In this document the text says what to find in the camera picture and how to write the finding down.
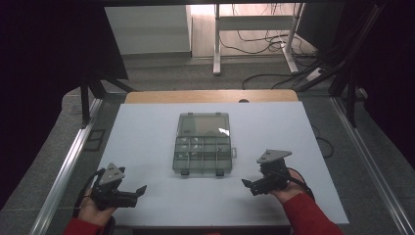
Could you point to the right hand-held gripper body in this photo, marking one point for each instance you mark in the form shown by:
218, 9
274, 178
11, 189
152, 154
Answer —
272, 178

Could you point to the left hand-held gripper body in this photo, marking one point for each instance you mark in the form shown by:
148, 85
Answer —
112, 192

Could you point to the transparent grey compartment storage box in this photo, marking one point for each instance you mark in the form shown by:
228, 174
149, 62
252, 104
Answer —
202, 153

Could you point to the person's right hand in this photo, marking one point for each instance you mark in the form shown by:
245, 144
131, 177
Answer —
290, 192

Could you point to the white table board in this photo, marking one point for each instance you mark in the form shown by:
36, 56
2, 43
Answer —
150, 130

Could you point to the black metal stand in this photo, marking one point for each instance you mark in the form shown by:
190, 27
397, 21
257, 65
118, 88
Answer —
350, 81
85, 98

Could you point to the dark table grommet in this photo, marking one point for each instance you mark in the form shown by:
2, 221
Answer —
243, 101

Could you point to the wooden table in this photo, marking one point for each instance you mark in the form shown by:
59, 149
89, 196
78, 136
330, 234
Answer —
208, 96

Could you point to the white power strip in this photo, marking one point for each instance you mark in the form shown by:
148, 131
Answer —
314, 74

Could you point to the dark curtain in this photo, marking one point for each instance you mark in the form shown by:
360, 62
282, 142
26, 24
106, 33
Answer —
39, 65
394, 65

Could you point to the white cabinet panel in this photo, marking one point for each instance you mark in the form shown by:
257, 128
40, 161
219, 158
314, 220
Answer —
147, 29

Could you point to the aluminium rail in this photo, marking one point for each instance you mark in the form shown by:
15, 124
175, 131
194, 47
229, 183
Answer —
375, 169
65, 169

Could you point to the white metal desk frame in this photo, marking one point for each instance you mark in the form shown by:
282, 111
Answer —
254, 23

